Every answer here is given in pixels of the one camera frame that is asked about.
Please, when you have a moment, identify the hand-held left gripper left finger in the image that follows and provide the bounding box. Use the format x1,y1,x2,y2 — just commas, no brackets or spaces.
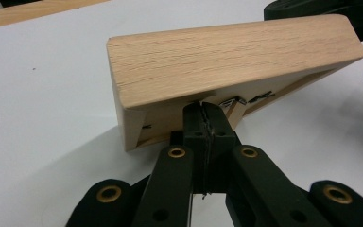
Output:
131,102,207,227

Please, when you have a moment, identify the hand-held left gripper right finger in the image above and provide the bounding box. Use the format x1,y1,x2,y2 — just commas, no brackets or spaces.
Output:
203,101,333,227

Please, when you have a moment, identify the square wooden clock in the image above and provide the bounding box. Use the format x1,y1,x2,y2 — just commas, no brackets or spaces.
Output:
106,13,363,153

